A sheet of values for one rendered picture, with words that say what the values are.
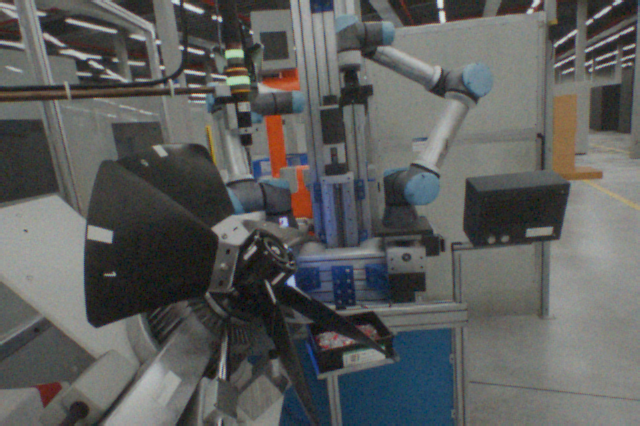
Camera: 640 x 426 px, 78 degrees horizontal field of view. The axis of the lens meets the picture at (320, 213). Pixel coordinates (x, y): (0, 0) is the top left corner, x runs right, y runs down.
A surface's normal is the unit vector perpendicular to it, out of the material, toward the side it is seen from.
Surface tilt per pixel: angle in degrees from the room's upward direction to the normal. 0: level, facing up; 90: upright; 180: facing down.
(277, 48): 90
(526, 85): 90
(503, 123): 90
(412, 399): 90
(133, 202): 73
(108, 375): 50
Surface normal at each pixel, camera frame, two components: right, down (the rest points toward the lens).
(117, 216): 0.86, -0.26
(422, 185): 0.22, 0.29
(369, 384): -0.04, 0.22
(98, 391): 0.69, -0.69
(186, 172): 0.39, -0.58
